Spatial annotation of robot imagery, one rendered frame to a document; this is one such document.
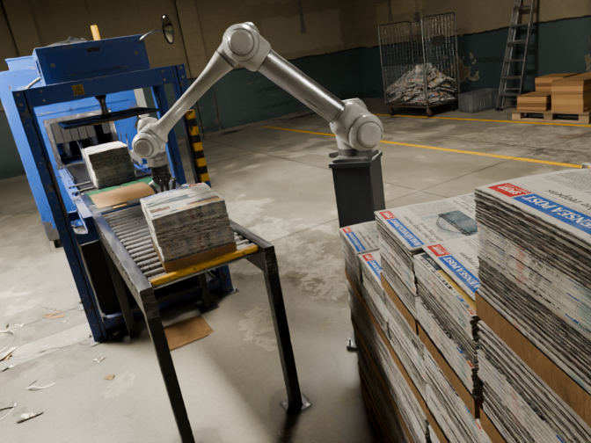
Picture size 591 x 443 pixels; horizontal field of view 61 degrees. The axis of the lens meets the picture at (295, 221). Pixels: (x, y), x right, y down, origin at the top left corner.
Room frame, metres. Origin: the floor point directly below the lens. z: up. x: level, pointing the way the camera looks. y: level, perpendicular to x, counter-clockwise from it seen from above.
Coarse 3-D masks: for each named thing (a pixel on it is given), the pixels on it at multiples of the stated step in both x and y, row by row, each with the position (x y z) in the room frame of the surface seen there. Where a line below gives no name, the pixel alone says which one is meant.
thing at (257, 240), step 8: (232, 224) 2.23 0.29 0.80; (240, 232) 2.09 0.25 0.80; (248, 232) 2.08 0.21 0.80; (256, 240) 1.96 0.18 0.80; (264, 240) 1.95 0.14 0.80; (264, 248) 1.86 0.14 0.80; (272, 248) 1.87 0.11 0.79; (256, 256) 1.94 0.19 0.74; (264, 256) 1.86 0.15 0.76; (272, 256) 1.87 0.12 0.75; (256, 264) 1.96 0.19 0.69; (264, 264) 1.87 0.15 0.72; (272, 264) 1.87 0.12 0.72; (272, 272) 1.86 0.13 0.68
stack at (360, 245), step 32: (352, 256) 1.68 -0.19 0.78; (352, 288) 1.78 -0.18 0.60; (384, 320) 1.33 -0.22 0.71; (384, 352) 1.36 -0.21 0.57; (416, 352) 1.07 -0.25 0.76; (416, 384) 1.08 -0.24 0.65; (448, 384) 0.87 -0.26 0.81; (384, 416) 1.47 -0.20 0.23; (416, 416) 1.08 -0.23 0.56; (448, 416) 0.88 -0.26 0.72
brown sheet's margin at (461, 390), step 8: (424, 336) 0.97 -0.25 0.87; (424, 344) 0.98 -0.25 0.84; (432, 344) 0.92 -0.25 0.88; (432, 352) 0.93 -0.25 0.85; (440, 360) 0.89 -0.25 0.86; (448, 368) 0.85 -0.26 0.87; (448, 376) 0.85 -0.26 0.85; (456, 384) 0.81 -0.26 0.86; (456, 392) 0.81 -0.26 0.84; (464, 392) 0.77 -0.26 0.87; (464, 400) 0.77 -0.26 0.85; (472, 400) 0.74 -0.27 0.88; (480, 400) 0.73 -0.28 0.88; (472, 408) 0.74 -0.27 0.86
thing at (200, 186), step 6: (186, 186) 2.15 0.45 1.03; (192, 186) 2.13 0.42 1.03; (198, 186) 2.11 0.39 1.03; (204, 186) 2.09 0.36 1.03; (162, 192) 2.12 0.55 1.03; (168, 192) 2.09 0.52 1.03; (174, 192) 2.07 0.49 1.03; (180, 192) 2.06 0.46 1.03; (186, 192) 2.04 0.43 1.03; (144, 198) 2.09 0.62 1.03; (150, 198) 2.06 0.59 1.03; (156, 198) 2.04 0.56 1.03; (162, 198) 2.02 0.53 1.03; (168, 198) 2.01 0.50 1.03; (174, 198) 2.00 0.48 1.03; (144, 204) 1.97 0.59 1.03; (150, 204) 1.96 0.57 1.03; (144, 210) 1.98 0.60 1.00; (156, 246) 1.95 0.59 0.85
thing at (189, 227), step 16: (160, 208) 1.86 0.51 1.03; (176, 208) 1.82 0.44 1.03; (192, 208) 1.80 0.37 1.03; (208, 208) 1.82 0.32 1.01; (224, 208) 1.84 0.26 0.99; (160, 224) 1.76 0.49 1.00; (176, 224) 1.78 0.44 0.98; (192, 224) 1.79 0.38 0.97; (208, 224) 1.81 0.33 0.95; (224, 224) 1.83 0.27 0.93; (160, 240) 1.74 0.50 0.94; (176, 240) 1.76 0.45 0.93; (192, 240) 1.78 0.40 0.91; (208, 240) 1.80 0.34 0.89; (224, 240) 1.82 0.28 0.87; (160, 256) 1.84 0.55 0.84; (176, 256) 1.76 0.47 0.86
